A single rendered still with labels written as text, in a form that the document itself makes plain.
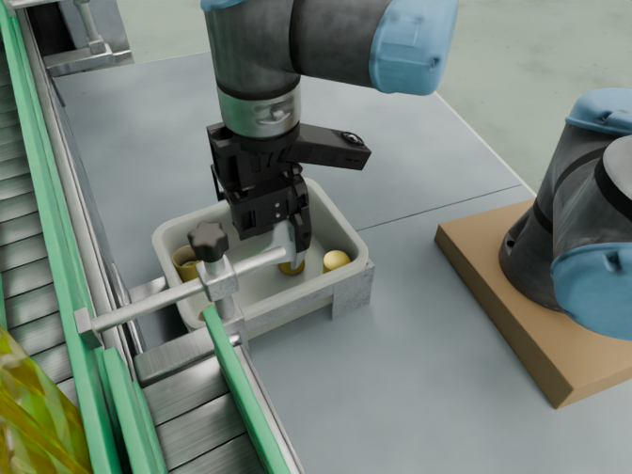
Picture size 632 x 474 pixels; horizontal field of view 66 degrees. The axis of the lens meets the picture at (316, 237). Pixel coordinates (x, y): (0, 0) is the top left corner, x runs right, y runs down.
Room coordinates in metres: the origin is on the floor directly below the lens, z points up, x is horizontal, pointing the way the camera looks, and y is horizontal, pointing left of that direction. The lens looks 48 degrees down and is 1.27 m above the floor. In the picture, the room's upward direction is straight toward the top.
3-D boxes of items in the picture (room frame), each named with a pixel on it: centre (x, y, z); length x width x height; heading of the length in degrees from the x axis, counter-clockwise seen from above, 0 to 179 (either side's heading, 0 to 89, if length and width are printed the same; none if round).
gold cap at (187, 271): (0.38, 0.16, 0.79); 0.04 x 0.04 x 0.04
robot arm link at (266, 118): (0.39, 0.05, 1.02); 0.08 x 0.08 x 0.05
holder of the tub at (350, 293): (0.36, 0.09, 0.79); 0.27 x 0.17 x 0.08; 118
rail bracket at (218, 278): (0.23, 0.10, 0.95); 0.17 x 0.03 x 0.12; 118
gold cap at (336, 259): (0.37, -0.03, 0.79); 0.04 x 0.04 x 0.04
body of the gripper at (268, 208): (0.39, 0.06, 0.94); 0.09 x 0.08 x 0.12; 118
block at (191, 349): (0.22, 0.12, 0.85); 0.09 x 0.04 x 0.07; 118
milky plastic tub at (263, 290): (0.38, 0.07, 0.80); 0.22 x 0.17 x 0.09; 118
